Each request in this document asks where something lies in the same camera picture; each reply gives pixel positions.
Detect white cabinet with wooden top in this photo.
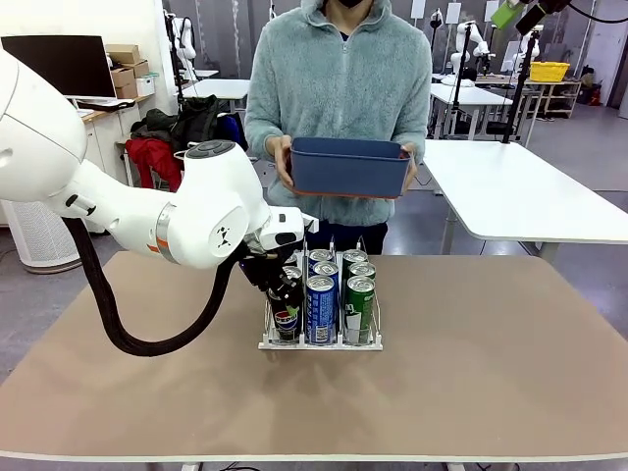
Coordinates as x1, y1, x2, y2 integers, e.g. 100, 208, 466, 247
78, 95, 144, 187

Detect dark green cloth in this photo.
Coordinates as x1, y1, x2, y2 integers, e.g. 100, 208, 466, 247
131, 107, 181, 141

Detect red jacket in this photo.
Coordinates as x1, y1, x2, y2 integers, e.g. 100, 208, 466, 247
124, 137, 183, 190

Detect white wire can dispenser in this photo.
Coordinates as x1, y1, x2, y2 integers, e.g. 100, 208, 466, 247
257, 235, 385, 352

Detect person's left forearm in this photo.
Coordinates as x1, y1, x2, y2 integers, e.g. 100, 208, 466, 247
392, 107, 433, 158

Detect blue bin with orange handles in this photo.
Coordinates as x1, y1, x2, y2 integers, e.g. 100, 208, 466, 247
288, 136, 412, 200

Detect black keyboard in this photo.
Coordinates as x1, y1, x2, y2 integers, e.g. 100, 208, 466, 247
77, 97, 136, 111

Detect blue jacket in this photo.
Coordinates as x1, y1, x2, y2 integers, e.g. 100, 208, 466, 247
217, 112, 249, 151

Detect wooden shelf table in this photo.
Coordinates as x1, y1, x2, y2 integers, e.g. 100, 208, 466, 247
522, 78, 584, 119

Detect person in teal fleece jacket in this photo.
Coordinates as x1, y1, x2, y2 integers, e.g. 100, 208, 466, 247
243, 0, 434, 256

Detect person's right hand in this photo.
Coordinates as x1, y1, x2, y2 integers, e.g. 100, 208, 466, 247
273, 135, 295, 192

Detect large white table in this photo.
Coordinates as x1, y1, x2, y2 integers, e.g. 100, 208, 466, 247
422, 139, 628, 261

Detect person's right forearm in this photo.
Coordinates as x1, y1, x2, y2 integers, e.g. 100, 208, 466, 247
243, 110, 295, 148

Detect yellow plastic crate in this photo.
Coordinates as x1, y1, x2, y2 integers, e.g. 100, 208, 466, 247
530, 60, 572, 81

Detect black computer monitor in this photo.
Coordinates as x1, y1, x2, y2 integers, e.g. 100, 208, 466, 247
0, 34, 118, 99

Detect black tripod stand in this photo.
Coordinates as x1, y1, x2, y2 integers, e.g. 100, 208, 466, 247
500, 26, 537, 144
449, 22, 473, 143

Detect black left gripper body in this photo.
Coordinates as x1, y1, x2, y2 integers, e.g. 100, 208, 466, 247
240, 242, 295, 291

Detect white air purifier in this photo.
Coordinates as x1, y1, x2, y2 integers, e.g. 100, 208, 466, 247
0, 198, 82, 275

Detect white background desk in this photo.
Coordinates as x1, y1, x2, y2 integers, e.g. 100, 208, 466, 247
431, 73, 515, 141
177, 77, 252, 117

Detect person's left hand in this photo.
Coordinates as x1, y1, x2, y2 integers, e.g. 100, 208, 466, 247
399, 144, 419, 190

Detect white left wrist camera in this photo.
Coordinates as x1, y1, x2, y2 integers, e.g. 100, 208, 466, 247
258, 205, 320, 252

